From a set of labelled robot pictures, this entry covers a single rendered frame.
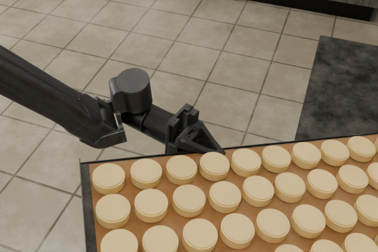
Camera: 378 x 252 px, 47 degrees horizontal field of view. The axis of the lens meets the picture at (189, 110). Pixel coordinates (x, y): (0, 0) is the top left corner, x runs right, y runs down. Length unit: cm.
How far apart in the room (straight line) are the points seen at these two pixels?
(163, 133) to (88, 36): 207
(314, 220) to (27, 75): 47
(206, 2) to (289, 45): 70
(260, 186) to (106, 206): 24
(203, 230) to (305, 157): 24
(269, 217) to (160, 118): 26
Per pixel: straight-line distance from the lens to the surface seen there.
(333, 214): 72
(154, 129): 77
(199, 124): 77
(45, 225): 188
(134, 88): 73
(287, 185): 72
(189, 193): 67
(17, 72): 66
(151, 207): 65
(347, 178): 78
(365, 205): 75
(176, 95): 230
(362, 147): 84
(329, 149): 81
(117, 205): 65
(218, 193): 68
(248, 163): 73
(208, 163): 71
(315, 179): 75
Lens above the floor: 153
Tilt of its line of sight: 44 degrees down
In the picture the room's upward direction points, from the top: straight up
